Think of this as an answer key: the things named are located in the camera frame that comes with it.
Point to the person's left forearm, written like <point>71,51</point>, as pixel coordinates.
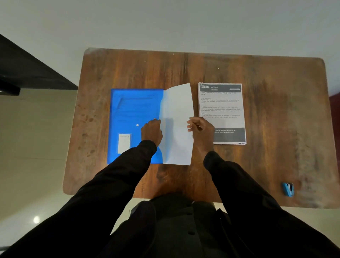
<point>124,172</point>

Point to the printed paper sheet grey header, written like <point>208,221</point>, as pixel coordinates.
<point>225,106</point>

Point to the person's right hand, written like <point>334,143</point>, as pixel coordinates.
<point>206,134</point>

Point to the person's black clothing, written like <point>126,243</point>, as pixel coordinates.
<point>180,228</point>

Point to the person's left hand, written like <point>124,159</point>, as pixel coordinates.
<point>150,133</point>

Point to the blue plastic folder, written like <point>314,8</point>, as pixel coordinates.
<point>130,111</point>

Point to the dark furniture piece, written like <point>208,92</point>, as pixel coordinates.
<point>24,71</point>

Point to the person's right fingers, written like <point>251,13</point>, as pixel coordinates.
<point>194,124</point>

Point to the blue stapler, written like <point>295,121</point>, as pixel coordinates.
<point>288,189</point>

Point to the person's right forearm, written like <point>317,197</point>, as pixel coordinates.
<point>233,183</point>

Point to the person's left fingers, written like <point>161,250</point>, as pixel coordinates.
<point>156,121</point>

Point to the white paper sheet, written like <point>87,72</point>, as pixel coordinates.
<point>177,133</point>

